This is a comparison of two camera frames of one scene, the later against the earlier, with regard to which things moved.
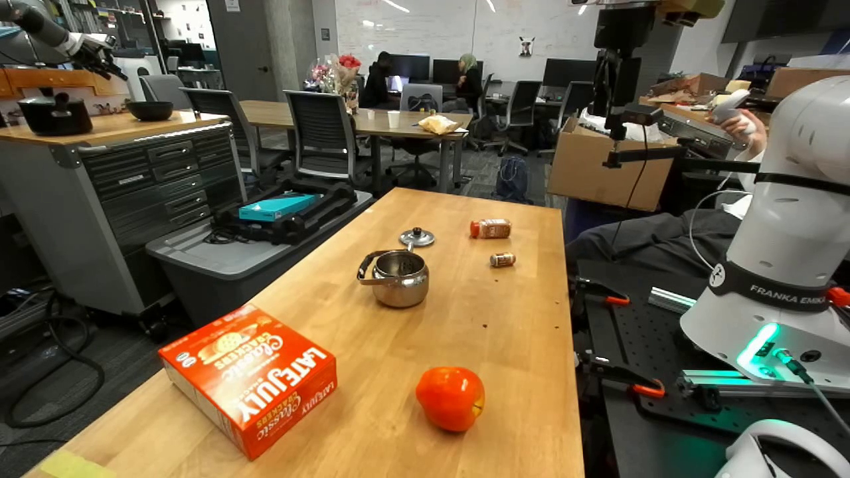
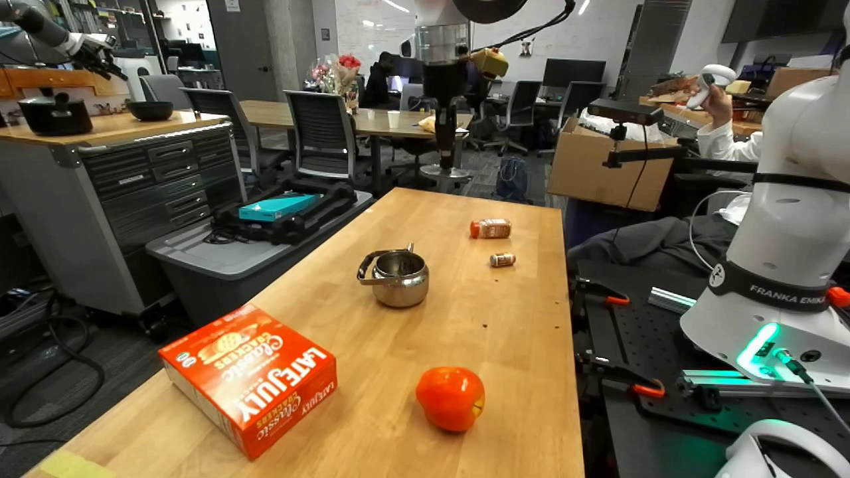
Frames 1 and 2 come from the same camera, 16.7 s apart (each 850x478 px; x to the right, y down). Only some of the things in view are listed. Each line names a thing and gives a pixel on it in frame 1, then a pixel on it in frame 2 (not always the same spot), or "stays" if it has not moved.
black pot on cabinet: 58,115 stays
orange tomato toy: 450,395 stays
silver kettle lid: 418,237 to 458,175
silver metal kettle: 401,277 stays
